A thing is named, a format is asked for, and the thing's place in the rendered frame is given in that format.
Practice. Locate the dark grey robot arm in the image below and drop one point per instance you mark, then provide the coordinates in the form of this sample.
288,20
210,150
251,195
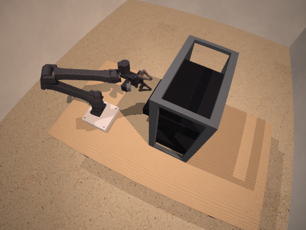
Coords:
50,75

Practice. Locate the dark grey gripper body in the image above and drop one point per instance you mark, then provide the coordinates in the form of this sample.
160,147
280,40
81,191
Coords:
136,80

